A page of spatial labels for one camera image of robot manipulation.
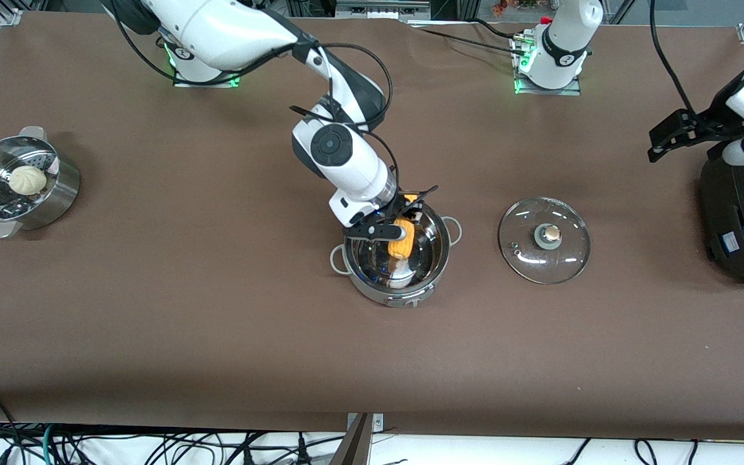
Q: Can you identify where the yellow corn cob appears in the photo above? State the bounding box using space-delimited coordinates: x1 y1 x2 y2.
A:
387 192 420 260

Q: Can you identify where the glass pot lid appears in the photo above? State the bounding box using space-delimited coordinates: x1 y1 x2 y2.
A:
498 196 592 285

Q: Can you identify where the steel steamer pot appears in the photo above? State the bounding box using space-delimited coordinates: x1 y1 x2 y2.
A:
0 126 81 239

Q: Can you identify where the black round appliance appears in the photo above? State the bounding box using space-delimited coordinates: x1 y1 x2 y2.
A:
697 143 744 285

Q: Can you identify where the brown table cover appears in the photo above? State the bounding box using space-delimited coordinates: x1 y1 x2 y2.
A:
0 10 744 441

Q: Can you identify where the white steamed bun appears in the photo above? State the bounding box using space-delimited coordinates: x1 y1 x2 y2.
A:
9 165 48 196

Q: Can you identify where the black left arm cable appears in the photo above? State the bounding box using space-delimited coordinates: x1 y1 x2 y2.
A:
648 0 697 116

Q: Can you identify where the steel pot with handles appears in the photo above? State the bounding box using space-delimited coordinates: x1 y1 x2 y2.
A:
330 199 462 309

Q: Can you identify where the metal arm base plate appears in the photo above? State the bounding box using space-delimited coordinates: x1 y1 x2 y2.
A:
172 39 244 88
514 36 582 97

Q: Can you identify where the black base cable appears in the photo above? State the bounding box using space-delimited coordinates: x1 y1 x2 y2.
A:
408 18 528 57

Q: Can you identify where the grey metal frame piece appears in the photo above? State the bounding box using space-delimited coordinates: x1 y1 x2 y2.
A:
335 0 432 21

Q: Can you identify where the metal table edge bracket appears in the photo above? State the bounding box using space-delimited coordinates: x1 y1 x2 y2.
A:
346 412 385 465

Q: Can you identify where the green floor cable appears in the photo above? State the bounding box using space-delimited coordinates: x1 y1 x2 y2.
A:
41 425 59 465

